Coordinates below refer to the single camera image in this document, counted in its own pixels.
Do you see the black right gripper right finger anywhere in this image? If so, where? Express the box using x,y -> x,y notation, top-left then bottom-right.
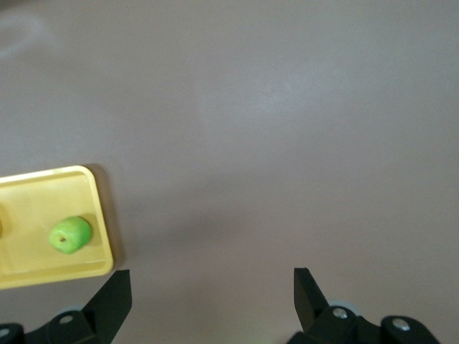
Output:
286,267 -> 443,344

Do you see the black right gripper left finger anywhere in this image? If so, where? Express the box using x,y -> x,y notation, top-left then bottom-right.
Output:
0,269 -> 133,344

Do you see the green apple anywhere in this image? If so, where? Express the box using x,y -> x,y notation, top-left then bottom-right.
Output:
48,215 -> 93,255

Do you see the yellow plastic tray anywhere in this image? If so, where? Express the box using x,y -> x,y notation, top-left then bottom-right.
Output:
0,164 -> 115,291

